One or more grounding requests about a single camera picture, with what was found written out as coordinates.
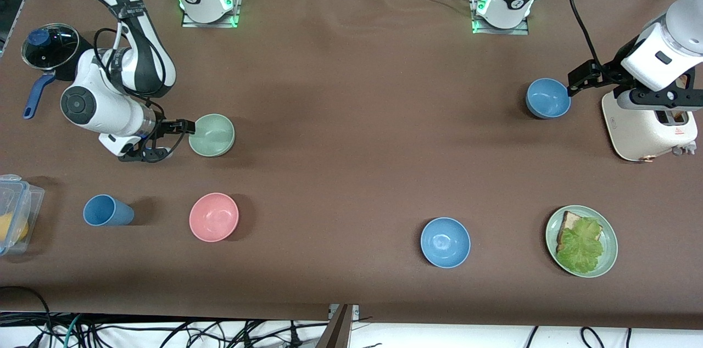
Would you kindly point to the green lettuce leaf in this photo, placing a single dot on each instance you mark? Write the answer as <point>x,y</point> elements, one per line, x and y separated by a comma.
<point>582,246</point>

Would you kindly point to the blue cup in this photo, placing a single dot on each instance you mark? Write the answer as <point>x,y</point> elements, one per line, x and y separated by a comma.
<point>107,211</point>

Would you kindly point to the blue bowl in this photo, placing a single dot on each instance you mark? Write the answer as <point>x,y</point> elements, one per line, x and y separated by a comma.
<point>445,242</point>
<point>548,98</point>

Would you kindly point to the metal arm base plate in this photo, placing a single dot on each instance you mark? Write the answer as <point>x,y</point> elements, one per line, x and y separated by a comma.
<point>233,16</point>
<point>502,31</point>

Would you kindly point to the cream toaster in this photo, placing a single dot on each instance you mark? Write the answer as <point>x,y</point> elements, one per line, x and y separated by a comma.
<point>637,128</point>

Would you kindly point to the dark support post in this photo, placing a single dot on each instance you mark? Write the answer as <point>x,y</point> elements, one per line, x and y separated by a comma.
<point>338,331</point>

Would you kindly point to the yellow fruit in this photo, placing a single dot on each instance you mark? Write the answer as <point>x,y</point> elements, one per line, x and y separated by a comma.
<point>11,227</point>

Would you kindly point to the metal table bracket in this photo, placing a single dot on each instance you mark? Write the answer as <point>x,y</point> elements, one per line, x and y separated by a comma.
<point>356,310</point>

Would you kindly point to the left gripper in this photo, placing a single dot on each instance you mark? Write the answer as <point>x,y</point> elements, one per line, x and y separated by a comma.
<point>621,62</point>

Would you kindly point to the pink bowl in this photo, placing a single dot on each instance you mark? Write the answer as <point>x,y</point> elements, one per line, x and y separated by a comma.
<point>214,217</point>

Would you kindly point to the green plate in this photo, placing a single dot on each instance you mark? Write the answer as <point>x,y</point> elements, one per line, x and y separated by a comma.
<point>609,249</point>

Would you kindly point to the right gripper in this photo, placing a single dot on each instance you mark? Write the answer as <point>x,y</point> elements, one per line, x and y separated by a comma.
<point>160,128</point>

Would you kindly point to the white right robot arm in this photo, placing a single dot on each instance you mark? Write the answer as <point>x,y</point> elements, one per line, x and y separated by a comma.
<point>93,106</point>

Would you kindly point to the clear plastic container blue lid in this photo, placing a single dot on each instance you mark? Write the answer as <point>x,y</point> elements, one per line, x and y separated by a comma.
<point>33,200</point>

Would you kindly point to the green bowl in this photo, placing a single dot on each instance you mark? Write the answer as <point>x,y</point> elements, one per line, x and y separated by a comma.
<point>214,136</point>

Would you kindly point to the bread slice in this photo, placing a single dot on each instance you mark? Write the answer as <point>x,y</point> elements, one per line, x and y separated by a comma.
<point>571,222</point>

